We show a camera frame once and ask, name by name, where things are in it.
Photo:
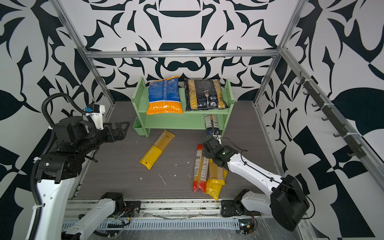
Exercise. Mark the yellow Pastatime spaghetti bag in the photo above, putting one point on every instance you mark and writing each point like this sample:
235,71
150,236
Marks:
216,180

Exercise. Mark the grey blue spaghetti pack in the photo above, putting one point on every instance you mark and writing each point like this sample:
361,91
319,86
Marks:
212,126

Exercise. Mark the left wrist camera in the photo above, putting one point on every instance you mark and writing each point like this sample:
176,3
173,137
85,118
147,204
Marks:
96,112

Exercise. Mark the small electronics board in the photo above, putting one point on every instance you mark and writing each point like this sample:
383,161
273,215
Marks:
247,226

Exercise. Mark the green two-tier shelf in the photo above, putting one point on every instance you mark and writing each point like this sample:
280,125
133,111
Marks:
193,120

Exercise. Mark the wall hook rail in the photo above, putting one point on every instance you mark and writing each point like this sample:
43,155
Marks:
332,115

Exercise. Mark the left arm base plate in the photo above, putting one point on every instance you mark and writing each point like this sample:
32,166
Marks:
126,209

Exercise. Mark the black penne pasta bag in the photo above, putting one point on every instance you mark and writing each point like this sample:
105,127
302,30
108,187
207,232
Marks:
202,95

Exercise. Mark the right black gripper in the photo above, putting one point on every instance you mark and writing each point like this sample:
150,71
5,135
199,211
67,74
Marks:
207,154

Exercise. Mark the aluminium frame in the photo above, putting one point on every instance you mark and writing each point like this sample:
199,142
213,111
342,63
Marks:
371,161

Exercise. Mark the white cable duct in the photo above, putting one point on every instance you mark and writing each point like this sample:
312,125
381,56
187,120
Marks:
175,224

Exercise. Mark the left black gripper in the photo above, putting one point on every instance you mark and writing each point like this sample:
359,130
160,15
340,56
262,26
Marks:
118,132

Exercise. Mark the yellow spaghetti bag left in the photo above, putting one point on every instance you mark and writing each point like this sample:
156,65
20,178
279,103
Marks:
156,150

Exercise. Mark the blue orange pasta bag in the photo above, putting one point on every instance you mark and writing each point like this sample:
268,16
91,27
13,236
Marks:
164,97

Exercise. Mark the red spaghetti pack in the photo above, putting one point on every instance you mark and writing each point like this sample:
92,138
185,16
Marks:
201,170

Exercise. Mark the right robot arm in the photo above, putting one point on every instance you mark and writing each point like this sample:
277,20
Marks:
283,198

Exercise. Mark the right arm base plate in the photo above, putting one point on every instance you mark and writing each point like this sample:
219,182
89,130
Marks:
232,208

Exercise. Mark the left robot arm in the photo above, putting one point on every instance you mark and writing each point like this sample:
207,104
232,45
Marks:
55,173

